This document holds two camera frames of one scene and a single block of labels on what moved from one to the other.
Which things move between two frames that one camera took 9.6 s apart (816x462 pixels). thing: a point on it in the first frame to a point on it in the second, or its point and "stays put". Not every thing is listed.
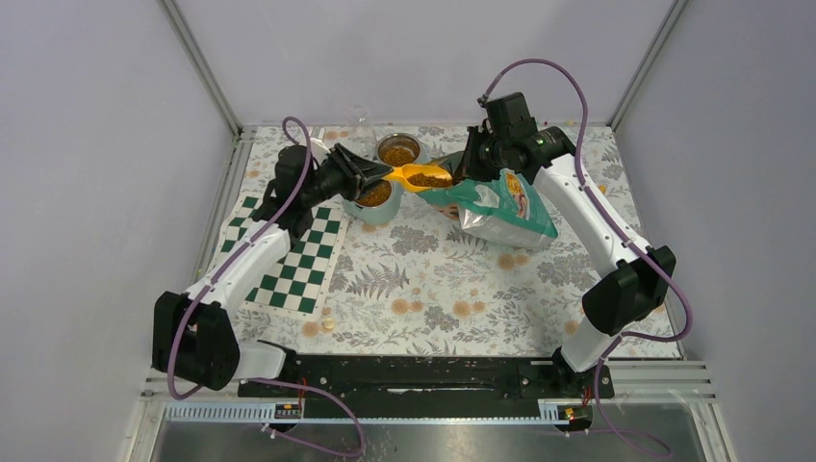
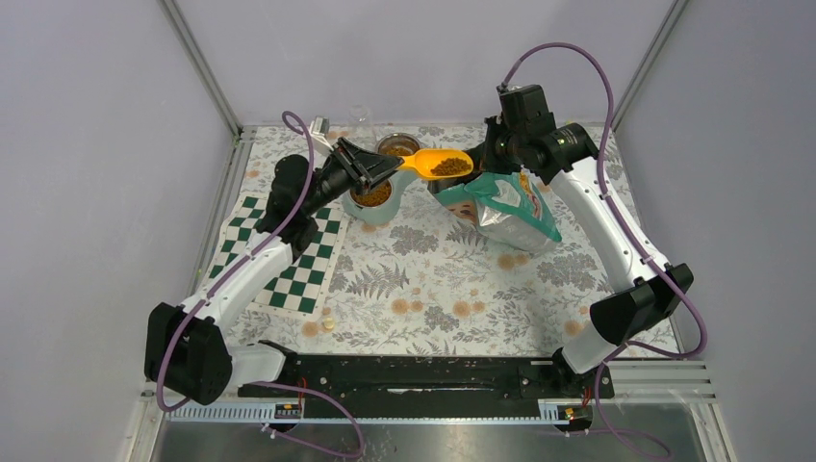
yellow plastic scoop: [401, 173] to [439, 163]
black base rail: [423, 387] stays put
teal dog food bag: [503, 210] stays put
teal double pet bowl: [379, 201] stays put
